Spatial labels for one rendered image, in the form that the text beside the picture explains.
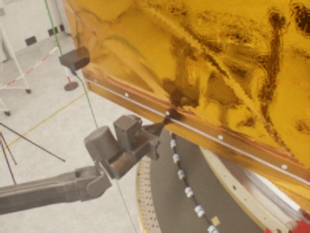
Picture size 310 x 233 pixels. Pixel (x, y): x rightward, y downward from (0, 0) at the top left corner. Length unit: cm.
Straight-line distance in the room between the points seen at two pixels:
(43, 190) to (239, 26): 48
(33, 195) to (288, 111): 51
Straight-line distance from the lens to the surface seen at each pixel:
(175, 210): 90
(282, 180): 55
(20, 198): 54
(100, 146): 49
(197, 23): 36
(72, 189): 51
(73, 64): 69
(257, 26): 32
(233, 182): 59
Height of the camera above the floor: 219
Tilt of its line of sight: 41 degrees down
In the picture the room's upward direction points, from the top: 5 degrees counter-clockwise
